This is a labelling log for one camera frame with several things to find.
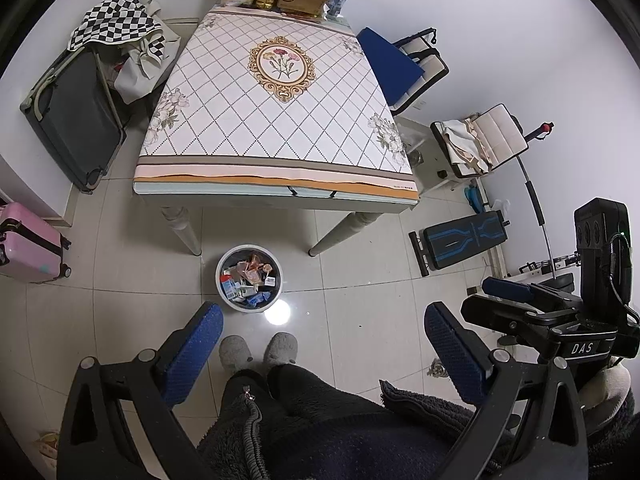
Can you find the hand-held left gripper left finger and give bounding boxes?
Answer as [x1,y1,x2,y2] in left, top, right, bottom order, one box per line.
[56,301,224,480]

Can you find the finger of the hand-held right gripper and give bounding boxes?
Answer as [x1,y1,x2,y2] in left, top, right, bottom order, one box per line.
[482,276,583,313]
[460,295,576,333]

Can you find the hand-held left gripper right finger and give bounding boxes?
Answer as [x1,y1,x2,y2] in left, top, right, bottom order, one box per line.
[424,301,590,480]

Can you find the round grey trash bin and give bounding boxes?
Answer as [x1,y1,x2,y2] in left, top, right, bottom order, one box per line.
[215,245,284,315]

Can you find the grey fluffy slipper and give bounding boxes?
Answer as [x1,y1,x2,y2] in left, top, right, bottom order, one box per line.
[219,336,253,373]
[264,332,298,368]

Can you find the black blue exercise bench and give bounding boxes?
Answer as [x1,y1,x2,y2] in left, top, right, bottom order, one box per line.
[409,210,507,277]

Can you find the pile of discarded packets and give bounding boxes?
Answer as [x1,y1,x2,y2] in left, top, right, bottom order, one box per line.
[220,252,280,308]

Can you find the fitness pole with red grip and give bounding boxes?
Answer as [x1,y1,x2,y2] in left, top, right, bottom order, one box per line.
[517,121,557,276]

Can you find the white-legged dining table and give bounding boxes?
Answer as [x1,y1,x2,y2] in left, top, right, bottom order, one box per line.
[132,2,420,258]

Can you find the white low cabinet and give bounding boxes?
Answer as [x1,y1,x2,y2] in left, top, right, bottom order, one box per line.
[397,117,483,196]

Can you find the person in dark clothes, slippers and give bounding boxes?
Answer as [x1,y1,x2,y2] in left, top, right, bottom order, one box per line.
[197,364,516,480]

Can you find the beige cloth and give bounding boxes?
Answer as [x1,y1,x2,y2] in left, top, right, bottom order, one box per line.
[442,119,496,173]

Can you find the black framed beige chair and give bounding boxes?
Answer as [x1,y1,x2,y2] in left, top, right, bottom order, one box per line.
[390,27,450,113]
[431,104,530,180]

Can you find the pink suitcase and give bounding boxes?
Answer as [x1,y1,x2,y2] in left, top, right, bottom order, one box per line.
[0,202,72,283]

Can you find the blue seat cushion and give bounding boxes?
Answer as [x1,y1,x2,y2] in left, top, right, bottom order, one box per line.
[356,26,425,111]

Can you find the dark grey suitcase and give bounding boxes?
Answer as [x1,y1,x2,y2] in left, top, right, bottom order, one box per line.
[20,45,128,193]

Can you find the beige tote bag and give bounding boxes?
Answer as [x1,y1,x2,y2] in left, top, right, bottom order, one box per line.
[114,2,181,103]

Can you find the black white checkered cloth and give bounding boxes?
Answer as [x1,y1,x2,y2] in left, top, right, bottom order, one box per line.
[67,0,166,53]

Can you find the black cable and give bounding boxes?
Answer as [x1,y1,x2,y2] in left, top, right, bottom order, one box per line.
[607,235,640,323]

